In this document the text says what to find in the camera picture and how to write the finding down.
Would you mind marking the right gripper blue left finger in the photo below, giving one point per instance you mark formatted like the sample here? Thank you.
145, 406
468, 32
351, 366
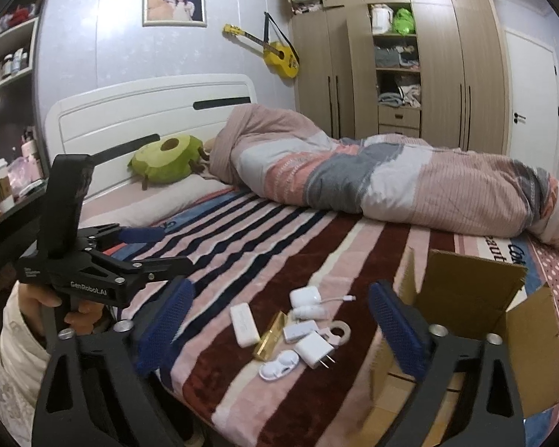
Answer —
157, 322

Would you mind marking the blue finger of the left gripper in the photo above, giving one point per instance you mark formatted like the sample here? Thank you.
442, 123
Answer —
166, 268
141, 234

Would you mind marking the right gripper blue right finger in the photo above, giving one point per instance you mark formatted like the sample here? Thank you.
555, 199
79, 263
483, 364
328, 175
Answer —
403, 327

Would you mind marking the brown cardboard box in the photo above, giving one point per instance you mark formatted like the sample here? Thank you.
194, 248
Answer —
473, 297

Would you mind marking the tape roll with pink dispenser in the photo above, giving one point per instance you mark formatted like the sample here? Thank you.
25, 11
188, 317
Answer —
336, 333

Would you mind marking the white power bank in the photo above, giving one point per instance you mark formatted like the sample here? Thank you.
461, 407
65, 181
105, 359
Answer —
245, 330

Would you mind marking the white plug charger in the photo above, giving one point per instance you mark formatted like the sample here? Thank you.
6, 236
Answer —
313, 349

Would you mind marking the white adapter with cable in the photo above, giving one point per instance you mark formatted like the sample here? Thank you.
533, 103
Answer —
317, 312

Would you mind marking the small white rectangular device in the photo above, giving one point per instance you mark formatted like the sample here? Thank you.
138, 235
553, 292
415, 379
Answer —
296, 331

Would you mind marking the gold lipstick tube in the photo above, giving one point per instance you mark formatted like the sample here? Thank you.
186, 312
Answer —
264, 349

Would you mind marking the white contact lens case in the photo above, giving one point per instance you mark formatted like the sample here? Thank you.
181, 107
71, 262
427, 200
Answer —
278, 368

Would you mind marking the white sleeve left forearm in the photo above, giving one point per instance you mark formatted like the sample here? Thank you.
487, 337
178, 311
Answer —
23, 358

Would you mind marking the green avocado plush pillow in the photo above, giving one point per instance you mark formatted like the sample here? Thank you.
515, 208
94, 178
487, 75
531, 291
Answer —
169, 160

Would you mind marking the coffee cup with lid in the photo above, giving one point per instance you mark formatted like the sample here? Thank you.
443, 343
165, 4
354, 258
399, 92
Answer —
7, 201

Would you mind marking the white bed headboard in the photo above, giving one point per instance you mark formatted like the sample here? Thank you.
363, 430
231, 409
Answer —
91, 122

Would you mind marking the striped plush blanket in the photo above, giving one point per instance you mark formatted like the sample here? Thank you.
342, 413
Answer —
279, 347

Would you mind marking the yellow ukulele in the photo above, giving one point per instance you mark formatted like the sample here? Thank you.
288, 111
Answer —
280, 55

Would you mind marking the white door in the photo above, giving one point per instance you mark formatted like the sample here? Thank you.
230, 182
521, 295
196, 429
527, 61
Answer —
534, 108

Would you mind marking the wooden wardrobe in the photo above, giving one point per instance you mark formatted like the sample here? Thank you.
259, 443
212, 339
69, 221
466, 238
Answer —
433, 69

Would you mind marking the wall shelf with bottles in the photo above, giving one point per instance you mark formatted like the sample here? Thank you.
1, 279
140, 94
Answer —
17, 51

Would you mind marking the framed wall photo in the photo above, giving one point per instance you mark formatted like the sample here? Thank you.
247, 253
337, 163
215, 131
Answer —
174, 13

